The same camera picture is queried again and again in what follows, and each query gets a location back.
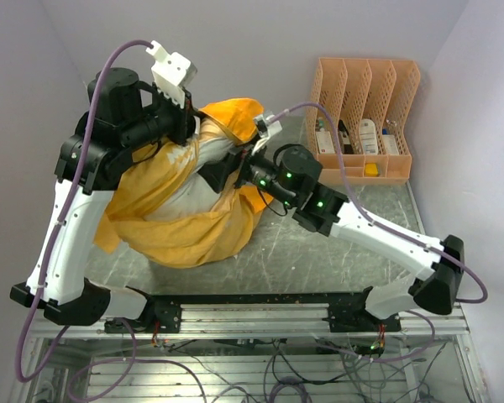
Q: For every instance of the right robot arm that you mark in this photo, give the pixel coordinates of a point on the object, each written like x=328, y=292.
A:
x=292, y=178

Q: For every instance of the yellow block in organizer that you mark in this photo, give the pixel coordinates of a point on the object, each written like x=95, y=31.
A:
x=371, y=170

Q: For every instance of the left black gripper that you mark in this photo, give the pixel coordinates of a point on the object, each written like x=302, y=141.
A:
x=185, y=116

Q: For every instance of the orange Mickey Mouse pillowcase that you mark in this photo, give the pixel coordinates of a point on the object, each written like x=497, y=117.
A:
x=194, y=240

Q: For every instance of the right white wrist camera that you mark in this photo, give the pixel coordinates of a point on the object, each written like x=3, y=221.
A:
x=265, y=127

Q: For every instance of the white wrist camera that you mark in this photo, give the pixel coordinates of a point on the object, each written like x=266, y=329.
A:
x=172, y=73
x=265, y=127

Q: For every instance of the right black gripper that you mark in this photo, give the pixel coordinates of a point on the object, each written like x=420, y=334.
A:
x=216, y=171

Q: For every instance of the white tube in organizer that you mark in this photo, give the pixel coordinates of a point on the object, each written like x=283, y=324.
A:
x=368, y=137

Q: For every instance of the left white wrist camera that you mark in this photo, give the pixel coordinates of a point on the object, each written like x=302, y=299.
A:
x=172, y=73

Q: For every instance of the peach plastic file organizer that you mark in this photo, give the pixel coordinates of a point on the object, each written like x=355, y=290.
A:
x=351, y=89

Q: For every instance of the white pillow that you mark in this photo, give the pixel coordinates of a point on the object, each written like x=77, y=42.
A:
x=195, y=195

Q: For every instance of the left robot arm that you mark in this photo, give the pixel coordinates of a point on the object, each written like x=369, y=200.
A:
x=130, y=114

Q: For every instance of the aluminium mounting rail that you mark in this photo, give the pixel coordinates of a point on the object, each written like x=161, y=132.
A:
x=298, y=320

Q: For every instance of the red white box in organizer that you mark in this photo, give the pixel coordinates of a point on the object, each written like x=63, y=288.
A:
x=323, y=137

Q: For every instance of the black item in organizer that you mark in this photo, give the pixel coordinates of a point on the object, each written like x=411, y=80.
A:
x=345, y=139

